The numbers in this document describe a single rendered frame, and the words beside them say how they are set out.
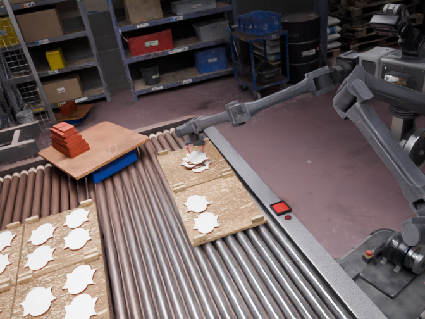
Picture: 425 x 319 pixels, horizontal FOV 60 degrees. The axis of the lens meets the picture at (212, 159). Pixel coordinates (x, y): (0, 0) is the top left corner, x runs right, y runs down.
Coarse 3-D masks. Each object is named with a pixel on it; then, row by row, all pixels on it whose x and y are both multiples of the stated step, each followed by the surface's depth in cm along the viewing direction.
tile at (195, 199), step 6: (192, 198) 182; (198, 198) 181; (204, 198) 180; (186, 204) 178; (192, 204) 177; (198, 204) 177; (204, 204) 176; (210, 204) 177; (192, 210) 174; (198, 210) 173; (204, 210) 173
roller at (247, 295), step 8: (160, 136) 251; (168, 152) 230; (216, 240) 158; (216, 248) 157; (224, 248) 154; (224, 256) 150; (232, 264) 146; (232, 272) 143; (240, 272) 143; (240, 280) 138; (240, 288) 136; (248, 288) 135; (248, 296) 132; (248, 304) 130; (256, 304) 129; (256, 312) 126
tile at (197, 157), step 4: (196, 152) 212; (200, 152) 212; (188, 156) 209; (192, 156) 209; (196, 156) 208; (200, 156) 207; (204, 156) 207; (188, 160) 206; (192, 160) 205; (196, 160) 204; (200, 160) 204; (204, 160) 205; (192, 164) 203; (196, 164) 202
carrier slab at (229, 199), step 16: (192, 192) 187; (208, 192) 186; (224, 192) 184; (240, 192) 182; (208, 208) 175; (224, 208) 173; (240, 208) 171; (256, 208) 170; (192, 224) 167; (224, 224) 164; (240, 224) 162; (256, 224) 162; (192, 240) 158; (208, 240) 157
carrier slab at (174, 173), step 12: (168, 156) 222; (180, 156) 220; (216, 156) 214; (168, 168) 210; (180, 168) 209; (216, 168) 203; (168, 180) 200; (180, 180) 198; (192, 180) 197; (204, 180) 195
